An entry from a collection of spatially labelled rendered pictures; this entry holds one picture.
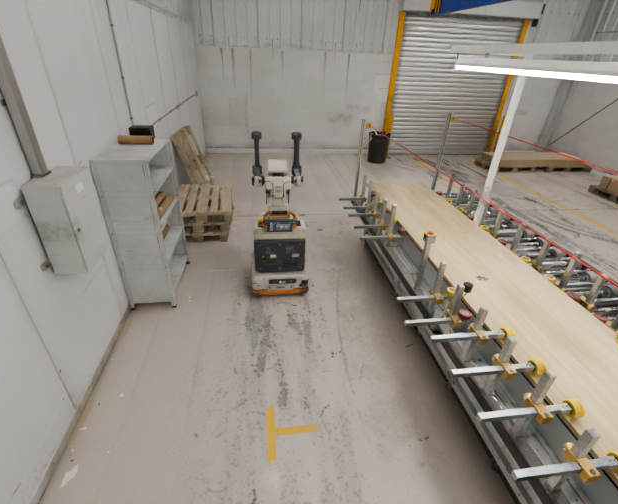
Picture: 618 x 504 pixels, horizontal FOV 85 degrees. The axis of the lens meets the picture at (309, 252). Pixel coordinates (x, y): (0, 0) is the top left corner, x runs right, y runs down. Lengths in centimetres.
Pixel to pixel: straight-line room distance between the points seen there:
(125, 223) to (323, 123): 701
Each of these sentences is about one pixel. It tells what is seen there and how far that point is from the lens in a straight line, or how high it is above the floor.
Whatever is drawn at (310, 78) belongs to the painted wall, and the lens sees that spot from 942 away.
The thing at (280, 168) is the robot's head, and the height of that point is 132.
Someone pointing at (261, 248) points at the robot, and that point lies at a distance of 356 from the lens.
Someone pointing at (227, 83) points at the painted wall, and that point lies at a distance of 936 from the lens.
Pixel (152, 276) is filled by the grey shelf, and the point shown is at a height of 40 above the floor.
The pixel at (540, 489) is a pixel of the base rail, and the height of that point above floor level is 67.
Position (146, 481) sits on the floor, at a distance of 277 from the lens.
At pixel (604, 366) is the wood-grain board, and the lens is 262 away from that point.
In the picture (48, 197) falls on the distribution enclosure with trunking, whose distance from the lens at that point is 250.
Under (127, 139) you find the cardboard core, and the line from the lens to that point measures 375.
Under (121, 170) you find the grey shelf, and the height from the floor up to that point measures 147.
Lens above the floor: 236
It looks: 30 degrees down
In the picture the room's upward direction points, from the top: 3 degrees clockwise
